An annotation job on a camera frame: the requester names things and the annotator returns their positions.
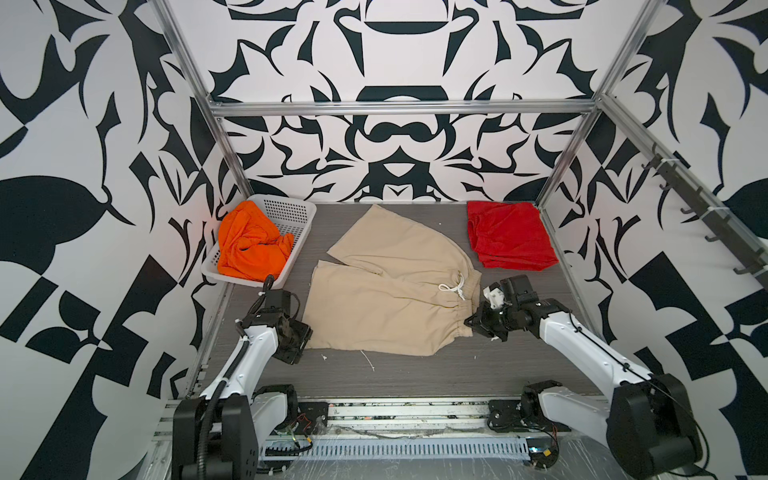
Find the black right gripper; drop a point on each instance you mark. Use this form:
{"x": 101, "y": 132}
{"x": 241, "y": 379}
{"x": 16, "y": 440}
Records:
{"x": 481, "y": 323}

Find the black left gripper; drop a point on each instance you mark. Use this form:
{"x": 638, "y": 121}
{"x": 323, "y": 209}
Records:
{"x": 291, "y": 354}

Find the red shorts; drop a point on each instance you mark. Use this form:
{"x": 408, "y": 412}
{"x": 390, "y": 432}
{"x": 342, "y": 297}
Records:
{"x": 509, "y": 236}

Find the beige shorts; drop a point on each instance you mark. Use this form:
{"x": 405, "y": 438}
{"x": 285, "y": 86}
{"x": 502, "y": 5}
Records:
{"x": 379, "y": 292}

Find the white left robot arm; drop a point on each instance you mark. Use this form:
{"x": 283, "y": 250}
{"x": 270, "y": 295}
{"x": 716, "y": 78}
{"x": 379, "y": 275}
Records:
{"x": 221, "y": 433}

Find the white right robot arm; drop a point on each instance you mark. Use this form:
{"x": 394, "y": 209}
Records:
{"x": 643, "y": 419}

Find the orange shorts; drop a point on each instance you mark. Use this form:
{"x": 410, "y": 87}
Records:
{"x": 251, "y": 246}

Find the white plastic laundry basket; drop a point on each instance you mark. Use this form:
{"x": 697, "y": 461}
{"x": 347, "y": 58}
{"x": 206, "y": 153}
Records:
{"x": 290, "y": 216}

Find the black hook rack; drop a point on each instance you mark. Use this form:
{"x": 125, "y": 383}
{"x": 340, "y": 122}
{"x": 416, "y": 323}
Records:
{"x": 721, "y": 221}

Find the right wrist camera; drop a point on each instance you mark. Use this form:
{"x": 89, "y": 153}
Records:
{"x": 495, "y": 297}

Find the white beige shorts drawstring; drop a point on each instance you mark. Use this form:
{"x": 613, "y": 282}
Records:
{"x": 456, "y": 288}

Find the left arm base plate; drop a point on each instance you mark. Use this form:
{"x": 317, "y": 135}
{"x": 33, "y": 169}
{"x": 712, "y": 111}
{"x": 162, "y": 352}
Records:
{"x": 312, "y": 418}

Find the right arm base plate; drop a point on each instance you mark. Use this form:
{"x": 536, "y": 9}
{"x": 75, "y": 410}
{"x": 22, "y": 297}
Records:
{"x": 508, "y": 415}

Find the aluminium mounting rail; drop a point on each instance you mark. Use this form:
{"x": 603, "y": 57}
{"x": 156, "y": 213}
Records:
{"x": 419, "y": 416}

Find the white slotted cable duct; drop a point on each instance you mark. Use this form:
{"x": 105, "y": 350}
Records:
{"x": 407, "y": 449}

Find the aluminium frame horizontal bar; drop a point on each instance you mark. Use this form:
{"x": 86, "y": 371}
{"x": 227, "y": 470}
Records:
{"x": 411, "y": 107}

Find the aluminium frame right side bar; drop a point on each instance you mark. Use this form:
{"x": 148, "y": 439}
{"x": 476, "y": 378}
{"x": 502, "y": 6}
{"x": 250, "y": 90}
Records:
{"x": 638, "y": 134}

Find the aluminium frame right post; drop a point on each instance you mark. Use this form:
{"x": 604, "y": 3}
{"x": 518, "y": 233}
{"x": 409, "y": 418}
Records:
{"x": 628, "y": 49}

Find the aluminium frame post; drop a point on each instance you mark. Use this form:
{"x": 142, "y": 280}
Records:
{"x": 628, "y": 49}
{"x": 174, "y": 38}

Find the aluminium frame left post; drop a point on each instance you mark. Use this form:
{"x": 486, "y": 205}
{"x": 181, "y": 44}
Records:
{"x": 174, "y": 38}

